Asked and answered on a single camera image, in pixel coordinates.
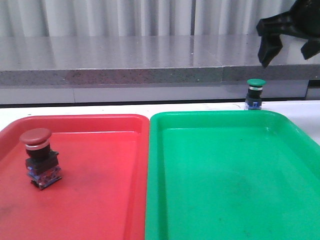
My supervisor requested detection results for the black gripper, camera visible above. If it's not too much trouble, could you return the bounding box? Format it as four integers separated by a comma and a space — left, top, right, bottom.
256, 0, 320, 68

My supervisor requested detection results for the green mushroom push button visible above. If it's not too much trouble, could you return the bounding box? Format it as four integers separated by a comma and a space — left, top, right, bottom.
245, 78, 266, 110

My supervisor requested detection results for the red mushroom push button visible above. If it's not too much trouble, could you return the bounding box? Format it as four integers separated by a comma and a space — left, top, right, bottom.
19, 128, 62, 190

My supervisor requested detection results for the grey stone counter slab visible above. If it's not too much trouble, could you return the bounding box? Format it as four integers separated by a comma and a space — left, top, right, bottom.
0, 34, 320, 88

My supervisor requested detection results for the green plastic tray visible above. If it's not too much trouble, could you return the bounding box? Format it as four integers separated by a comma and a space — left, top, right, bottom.
145, 110, 320, 240

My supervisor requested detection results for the red plastic tray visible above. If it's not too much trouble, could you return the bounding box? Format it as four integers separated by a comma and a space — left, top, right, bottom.
0, 114, 149, 240

